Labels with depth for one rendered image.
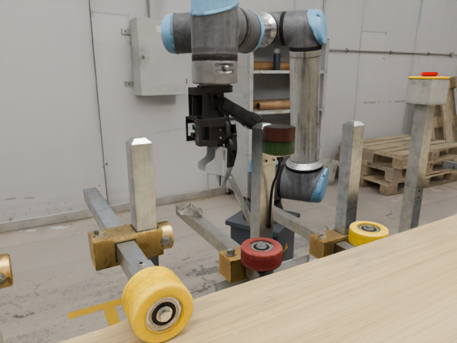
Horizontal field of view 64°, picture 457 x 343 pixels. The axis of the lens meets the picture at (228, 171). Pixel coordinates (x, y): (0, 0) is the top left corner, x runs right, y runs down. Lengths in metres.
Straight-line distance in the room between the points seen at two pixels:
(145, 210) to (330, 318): 0.33
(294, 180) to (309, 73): 0.42
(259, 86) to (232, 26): 3.15
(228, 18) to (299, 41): 0.66
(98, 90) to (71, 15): 0.59
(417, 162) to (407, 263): 0.42
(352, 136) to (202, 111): 0.35
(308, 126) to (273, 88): 2.56
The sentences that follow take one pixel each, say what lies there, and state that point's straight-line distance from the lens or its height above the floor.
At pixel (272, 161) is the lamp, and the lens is 0.73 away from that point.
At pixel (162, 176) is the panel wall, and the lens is 3.53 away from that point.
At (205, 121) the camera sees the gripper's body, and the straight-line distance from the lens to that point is 0.71.
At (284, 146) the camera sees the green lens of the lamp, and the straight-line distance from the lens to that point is 0.66.
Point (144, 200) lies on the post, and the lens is 0.63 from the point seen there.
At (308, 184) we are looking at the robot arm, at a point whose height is 0.80.
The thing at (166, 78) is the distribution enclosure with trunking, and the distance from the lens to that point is 3.18.
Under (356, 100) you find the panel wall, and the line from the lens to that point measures 4.82.
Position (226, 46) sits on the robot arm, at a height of 1.28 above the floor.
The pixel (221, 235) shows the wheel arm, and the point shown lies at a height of 0.86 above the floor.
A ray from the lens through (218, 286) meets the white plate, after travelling 0.82.
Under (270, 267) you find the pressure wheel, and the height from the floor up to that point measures 0.88.
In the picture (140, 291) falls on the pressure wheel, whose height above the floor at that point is 0.97.
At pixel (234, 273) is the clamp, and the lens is 0.76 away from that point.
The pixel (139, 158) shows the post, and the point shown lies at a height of 1.10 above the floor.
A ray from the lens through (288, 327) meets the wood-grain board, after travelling 0.54.
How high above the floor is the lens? 1.23
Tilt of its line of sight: 15 degrees down
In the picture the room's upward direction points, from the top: straight up
